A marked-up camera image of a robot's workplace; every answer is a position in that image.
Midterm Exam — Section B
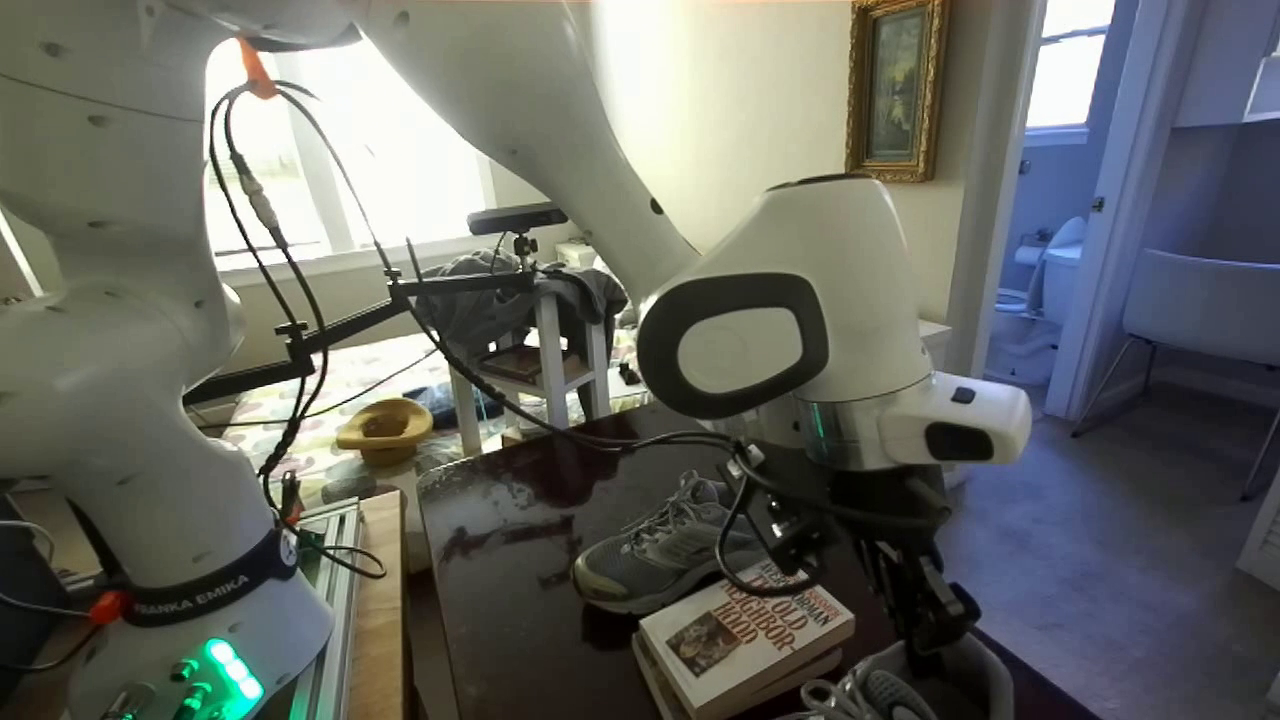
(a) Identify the white stool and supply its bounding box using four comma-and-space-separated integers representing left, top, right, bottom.
442, 271, 614, 459

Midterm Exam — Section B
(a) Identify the black boom rod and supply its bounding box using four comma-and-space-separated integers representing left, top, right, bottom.
176, 300, 408, 411

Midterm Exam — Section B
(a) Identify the white cabinet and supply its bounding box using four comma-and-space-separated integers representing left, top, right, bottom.
917, 316, 960, 376

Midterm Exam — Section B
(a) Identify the orange cable connector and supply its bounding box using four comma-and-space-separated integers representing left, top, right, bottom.
237, 37, 283, 106

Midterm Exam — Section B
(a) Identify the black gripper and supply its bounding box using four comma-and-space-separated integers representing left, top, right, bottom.
833, 455, 987, 667

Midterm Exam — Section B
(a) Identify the white tub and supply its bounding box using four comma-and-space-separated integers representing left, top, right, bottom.
1119, 245, 1280, 376

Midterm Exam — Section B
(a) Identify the large bright window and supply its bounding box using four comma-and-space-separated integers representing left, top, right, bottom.
194, 34, 503, 264

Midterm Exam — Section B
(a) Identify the white paperback orange title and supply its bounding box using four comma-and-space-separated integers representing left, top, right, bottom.
637, 558, 858, 714

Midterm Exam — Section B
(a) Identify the yellow bowl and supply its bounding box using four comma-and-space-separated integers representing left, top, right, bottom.
332, 398, 440, 474

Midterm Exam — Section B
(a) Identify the small bright window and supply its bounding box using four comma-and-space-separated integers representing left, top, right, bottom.
1024, 0, 1119, 133

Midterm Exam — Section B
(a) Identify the red round plug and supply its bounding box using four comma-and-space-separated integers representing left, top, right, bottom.
85, 590, 130, 631

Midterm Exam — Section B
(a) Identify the gold framed painting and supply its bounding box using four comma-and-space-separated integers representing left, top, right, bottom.
844, 0, 952, 187

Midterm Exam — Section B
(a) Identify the dark blue cloth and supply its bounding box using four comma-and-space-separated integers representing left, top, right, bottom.
396, 379, 510, 434

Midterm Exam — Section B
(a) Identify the white door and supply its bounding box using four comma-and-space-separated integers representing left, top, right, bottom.
1040, 0, 1211, 428

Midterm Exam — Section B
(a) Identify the aluminium rail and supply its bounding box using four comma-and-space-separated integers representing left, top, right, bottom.
283, 496, 372, 720

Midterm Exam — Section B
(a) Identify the white toilet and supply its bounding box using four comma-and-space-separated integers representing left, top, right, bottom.
990, 211, 1092, 392

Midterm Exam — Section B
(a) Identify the dark grey cloth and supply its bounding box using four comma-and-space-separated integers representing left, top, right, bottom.
396, 256, 632, 355

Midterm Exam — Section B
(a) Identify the black bar camera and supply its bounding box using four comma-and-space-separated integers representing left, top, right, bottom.
465, 196, 575, 264

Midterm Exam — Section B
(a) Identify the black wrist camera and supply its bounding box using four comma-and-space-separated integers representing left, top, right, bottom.
725, 463, 833, 582

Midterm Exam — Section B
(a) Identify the wooden board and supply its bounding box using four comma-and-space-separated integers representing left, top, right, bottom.
349, 490, 408, 720

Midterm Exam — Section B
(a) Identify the paperback book purple spine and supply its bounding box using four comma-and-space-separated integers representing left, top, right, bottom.
629, 624, 850, 720

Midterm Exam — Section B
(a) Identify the black cable bundle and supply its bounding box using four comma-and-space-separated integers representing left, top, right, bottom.
204, 75, 833, 602

